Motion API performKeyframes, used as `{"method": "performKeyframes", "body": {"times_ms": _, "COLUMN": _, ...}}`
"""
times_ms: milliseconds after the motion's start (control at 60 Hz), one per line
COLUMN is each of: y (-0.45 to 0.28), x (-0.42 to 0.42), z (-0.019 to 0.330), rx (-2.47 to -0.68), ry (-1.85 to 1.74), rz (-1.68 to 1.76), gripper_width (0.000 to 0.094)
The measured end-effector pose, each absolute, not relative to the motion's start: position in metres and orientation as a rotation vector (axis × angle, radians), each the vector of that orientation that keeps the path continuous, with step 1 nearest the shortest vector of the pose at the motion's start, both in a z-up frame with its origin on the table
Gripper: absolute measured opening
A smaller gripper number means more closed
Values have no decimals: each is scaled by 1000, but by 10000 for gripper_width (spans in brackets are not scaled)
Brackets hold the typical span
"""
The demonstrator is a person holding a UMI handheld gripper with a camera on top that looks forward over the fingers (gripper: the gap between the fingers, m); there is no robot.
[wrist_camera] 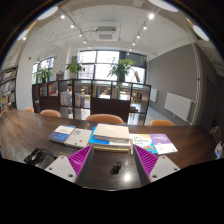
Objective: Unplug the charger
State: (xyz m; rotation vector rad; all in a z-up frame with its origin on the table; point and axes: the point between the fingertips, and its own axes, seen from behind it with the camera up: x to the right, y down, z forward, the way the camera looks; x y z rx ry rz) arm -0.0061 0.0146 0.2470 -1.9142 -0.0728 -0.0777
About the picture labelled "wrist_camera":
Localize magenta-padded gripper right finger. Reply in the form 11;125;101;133
133;143;182;187

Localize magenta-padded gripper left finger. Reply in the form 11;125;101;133
44;143;95;188

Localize black charger block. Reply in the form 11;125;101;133
112;161;122;175

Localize purple and white book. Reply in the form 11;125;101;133
148;133;179;156

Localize yellow and blue book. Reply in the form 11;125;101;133
129;133;158;155

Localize white book with orange mark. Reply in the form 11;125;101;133
63;127;93;149

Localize blue and white book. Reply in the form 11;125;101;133
48;124;77;145

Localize large blue book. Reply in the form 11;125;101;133
88;126;131;148

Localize large beige book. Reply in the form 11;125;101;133
93;143;132;154

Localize thin white book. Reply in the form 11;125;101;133
94;136;131;146

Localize large white radiator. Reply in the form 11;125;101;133
164;91;194;123

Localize orange chairs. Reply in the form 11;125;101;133
23;107;176;128

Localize dark open shelf unit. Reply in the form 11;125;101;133
31;78;152;126

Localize small potted plant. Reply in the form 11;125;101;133
36;66;54;83

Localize medium potted plant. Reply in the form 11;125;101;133
65;60;86;79

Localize large potted plant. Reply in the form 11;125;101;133
107;58;136;83

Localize ceiling air conditioner unit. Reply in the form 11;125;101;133
94;26;119;42

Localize ceiling lights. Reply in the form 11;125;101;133
13;0;211;48

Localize black bundled power cable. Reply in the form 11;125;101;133
23;147;56;166

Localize tall wall bookshelf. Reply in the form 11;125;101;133
0;65;18;113

